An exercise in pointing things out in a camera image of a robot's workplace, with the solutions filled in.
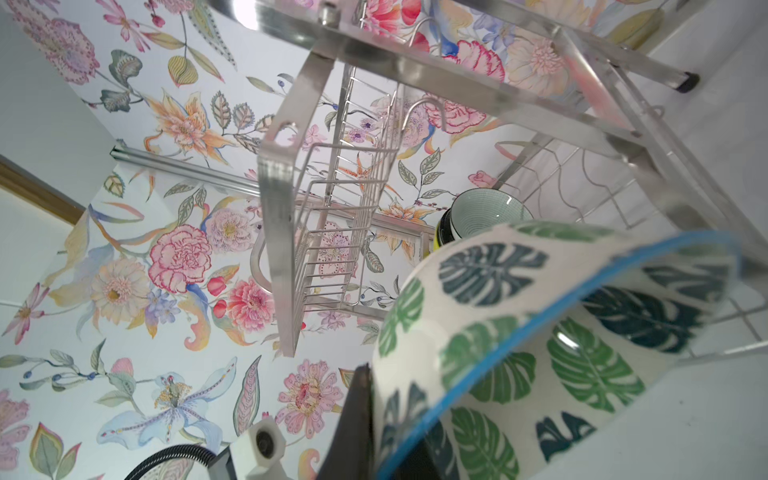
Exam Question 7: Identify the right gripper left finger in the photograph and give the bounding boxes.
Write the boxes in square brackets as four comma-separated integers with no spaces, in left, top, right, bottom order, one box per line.
[316,364,374,480]

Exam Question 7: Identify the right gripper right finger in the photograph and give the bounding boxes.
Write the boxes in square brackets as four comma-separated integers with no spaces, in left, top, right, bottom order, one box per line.
[394,436,447,480]

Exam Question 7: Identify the green leaf pattern bowl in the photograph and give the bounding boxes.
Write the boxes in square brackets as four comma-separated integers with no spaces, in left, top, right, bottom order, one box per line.
[372,220,741,479]

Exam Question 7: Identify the dark blue patterned bowl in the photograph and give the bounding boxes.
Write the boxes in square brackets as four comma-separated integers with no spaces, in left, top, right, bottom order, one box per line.
[434,209,454,250]

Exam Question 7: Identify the pale teal glass bowl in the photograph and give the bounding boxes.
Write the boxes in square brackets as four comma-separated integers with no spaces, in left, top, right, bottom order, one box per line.
[448,188,533,240]

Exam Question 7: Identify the steel wire dish rack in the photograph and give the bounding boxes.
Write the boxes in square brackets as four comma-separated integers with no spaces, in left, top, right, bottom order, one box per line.
[206,1,767,364]

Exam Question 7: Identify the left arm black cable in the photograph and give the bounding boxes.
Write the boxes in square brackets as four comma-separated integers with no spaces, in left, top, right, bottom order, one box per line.
[122,443,217,480]

